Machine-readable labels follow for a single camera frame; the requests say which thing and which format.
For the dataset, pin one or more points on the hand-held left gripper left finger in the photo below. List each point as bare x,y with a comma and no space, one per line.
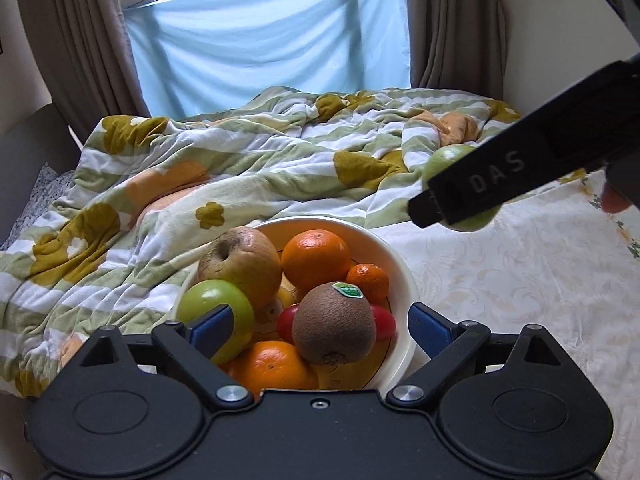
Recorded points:
212,331

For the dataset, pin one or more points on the medium mandarin orange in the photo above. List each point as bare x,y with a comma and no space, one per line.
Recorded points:
272,367

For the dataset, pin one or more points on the large orange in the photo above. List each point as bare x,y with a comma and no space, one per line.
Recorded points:
316,261

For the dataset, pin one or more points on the brown kiwi with green sticker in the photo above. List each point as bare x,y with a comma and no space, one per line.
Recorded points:
332,325

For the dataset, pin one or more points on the small mandarin orange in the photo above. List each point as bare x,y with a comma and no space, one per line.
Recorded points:
367,282

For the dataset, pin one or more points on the person's right hand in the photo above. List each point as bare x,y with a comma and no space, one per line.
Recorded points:
614,200

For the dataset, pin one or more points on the wrinkled yellow apple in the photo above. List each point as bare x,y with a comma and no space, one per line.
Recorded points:
240,260

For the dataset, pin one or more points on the light blue window cloth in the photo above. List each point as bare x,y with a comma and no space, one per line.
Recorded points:
270,45

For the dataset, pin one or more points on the grey speckled cloth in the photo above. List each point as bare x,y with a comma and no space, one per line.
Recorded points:
40,200

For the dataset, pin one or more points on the cream yellow bowl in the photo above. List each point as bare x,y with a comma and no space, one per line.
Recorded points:
395,280

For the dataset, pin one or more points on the brown curtain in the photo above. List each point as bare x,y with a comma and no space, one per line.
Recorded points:
455,25
80,45

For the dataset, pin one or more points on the white floral bed sheet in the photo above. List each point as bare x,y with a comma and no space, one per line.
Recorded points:
525,285

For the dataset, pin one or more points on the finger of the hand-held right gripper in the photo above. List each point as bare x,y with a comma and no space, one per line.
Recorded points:
427,205

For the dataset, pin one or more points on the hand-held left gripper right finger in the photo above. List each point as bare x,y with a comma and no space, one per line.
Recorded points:
426,329

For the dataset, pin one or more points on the green apple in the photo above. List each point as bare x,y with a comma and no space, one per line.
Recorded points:
210,297
450,160

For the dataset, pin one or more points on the green striped floral blanket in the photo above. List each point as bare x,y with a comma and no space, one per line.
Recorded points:
200,160

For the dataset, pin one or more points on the red cherry tomato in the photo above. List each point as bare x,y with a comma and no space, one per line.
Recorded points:
286,322
384,322

